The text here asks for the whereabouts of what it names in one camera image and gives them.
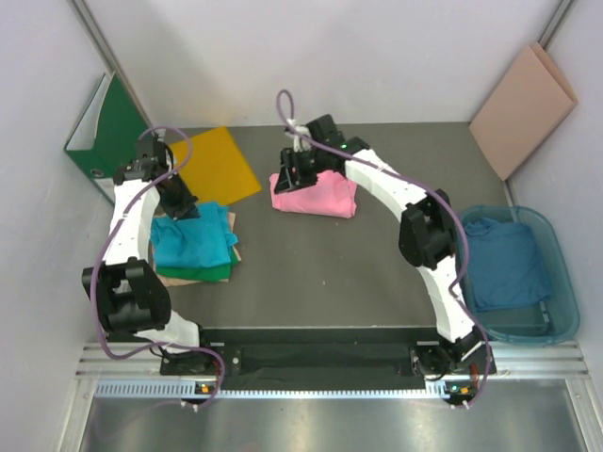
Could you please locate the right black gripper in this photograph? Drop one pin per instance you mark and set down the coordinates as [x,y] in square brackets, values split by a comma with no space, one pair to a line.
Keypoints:
[288,179]

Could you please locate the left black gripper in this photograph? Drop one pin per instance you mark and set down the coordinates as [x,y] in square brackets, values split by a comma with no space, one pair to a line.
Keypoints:
[187,208]

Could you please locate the pink t shirt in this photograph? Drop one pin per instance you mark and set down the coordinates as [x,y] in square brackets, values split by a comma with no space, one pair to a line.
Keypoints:
[333,196]

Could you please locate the green t shirt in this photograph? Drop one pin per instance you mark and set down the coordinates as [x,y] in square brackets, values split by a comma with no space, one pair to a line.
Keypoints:
[175,276]

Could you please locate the teal t shirt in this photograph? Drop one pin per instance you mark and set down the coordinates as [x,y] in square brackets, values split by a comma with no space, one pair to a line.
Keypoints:
[200,242]

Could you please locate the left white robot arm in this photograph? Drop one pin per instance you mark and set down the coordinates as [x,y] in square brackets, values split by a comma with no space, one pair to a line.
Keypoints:
[127,295]

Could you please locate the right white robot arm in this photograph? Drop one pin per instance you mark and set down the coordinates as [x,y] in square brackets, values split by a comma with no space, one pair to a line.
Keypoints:
[427,228]

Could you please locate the yellow padded envelope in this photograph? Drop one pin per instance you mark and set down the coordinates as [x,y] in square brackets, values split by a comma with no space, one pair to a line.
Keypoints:
[217,171]

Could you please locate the beige paper folder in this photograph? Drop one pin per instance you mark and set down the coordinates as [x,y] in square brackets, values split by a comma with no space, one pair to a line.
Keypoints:
[530,101]

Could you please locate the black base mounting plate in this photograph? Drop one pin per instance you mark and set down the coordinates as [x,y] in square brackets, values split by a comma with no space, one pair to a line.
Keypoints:
[344,359]

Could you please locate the blue t shirt in bin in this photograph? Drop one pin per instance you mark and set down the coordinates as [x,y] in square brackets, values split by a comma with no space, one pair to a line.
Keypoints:
[506,269]

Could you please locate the teal plastic bin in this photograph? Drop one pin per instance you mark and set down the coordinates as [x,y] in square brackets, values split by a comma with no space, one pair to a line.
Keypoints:
[553,320]

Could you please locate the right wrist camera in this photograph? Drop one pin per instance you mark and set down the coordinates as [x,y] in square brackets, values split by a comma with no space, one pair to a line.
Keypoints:
[298,133]

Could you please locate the green ring binder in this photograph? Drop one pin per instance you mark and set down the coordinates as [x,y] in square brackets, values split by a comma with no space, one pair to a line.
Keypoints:
[104,136]

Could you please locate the grey slotted cable duct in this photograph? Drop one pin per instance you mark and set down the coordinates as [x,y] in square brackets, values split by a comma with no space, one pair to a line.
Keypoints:
[190,389]

